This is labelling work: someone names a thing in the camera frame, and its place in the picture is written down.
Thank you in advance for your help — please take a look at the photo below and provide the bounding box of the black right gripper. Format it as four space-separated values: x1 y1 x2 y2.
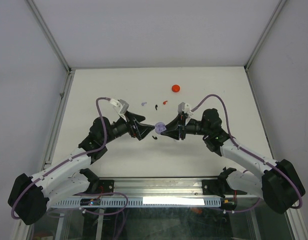
160 113 210 141

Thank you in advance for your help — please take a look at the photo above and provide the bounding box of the orange earbud charging case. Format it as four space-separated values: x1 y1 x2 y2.
171 84 181 93

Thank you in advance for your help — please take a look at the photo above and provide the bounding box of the purple earbud charging case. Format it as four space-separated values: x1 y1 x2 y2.
155 122 167 135

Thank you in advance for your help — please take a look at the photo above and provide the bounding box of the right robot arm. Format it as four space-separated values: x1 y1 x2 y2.
160 108 306 214

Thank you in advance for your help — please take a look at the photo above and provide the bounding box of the white slotted cable duct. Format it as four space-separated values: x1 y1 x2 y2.
52 196 221 209

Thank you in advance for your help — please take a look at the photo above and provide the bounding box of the aluminium enclosure frame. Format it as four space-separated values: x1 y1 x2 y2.
8 0 308 240

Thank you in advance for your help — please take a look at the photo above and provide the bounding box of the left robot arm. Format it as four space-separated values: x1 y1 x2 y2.
7 111 155 225

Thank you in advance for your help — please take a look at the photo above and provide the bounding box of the aluminium mounting rail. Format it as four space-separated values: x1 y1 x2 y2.
100 176 218 198

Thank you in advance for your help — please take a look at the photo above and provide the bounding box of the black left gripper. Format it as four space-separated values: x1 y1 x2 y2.
102 110 154 145

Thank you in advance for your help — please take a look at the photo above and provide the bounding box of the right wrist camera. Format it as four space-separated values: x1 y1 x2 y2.
177 102 194 118

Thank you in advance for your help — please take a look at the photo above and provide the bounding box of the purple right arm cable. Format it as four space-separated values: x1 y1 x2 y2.
190 93 306 210

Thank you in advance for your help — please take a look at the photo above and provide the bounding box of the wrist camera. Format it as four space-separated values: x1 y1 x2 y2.
177 102 194 118
109 98 130 122

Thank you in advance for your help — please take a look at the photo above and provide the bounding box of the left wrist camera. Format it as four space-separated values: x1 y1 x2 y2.
109 98 130 122

